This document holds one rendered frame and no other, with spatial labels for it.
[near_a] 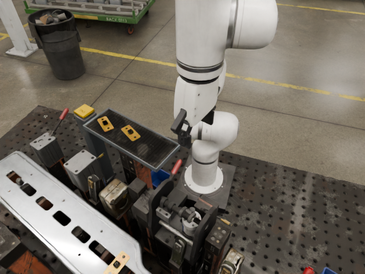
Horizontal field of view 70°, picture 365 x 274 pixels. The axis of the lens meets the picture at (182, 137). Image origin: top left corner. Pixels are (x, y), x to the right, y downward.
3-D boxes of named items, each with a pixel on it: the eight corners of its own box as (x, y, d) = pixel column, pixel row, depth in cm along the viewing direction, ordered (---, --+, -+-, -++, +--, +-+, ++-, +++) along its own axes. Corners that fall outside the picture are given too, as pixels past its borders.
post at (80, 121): (96, 176, 141) (71, 114, 109) (107, 167, 145) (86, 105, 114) (106, 183, 138) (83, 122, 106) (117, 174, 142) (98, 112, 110)
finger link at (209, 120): (208, 91, 60) (207, 113, 64) (201, 98, 58) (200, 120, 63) (221, 96, 58) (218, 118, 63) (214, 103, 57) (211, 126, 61)
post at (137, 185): (140, 235, 118) (126, 185, 90) (147, 226, 121) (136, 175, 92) (148, 242, 116) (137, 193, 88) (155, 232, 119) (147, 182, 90)
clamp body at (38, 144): (54, 191, 135) (24, 143, 109) (72, 176, 141) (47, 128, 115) (66, 200, 131) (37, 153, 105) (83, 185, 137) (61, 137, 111)
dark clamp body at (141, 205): (137, 250, 114) (123, 206, 86) (156, 227, 121) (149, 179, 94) (156, 266, 109) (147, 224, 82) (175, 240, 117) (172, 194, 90)
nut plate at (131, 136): (120, 129, 100) (120, 126, 99) (128, 125, 102) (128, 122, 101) (132, 141, 96) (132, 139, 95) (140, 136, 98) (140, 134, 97)
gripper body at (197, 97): (197, 49, 52) (195, 95, 60) (165, 72, 46) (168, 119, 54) (231, 60, 49) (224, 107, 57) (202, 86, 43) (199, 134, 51)
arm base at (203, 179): (187, 160, 137) (187, 136, 124) (224, 164, 135) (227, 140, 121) (181, 191, 125) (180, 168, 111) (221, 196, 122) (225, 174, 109)
